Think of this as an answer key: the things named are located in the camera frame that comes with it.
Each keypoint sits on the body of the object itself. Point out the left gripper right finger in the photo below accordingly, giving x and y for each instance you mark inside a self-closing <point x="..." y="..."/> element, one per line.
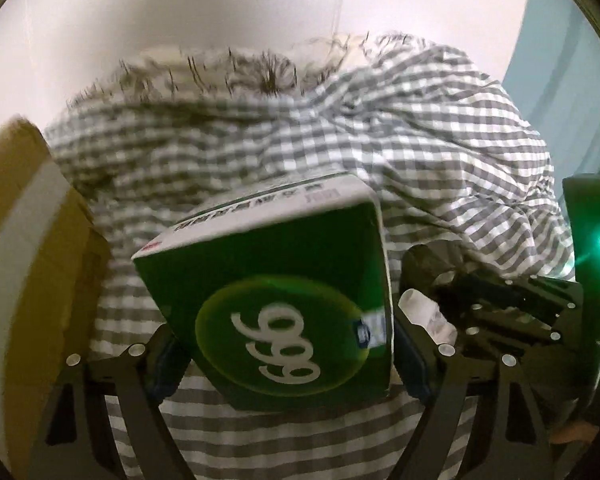
<point x="508" y="439"/>

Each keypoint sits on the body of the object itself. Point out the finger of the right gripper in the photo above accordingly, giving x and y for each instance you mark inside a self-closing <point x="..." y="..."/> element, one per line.
<point x="530" y="309"/>

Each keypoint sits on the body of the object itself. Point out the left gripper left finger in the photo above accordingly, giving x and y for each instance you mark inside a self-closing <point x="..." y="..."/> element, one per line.
<point x="75" y="439"/>

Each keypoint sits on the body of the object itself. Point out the green 999 medicine box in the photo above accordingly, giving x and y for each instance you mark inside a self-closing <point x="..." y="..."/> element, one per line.
<point x="280" y="291"/>

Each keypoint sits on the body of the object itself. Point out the cardboard box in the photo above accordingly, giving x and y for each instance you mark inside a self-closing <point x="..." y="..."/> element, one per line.
<point x="52" y="262"/>

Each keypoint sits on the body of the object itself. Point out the green curtain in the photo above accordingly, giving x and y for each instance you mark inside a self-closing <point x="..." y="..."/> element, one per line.
<point x="554" y="79"/>

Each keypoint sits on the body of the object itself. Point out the floral patterned pillow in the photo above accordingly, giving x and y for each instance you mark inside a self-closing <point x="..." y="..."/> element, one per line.
<point x="172" y="74"/>

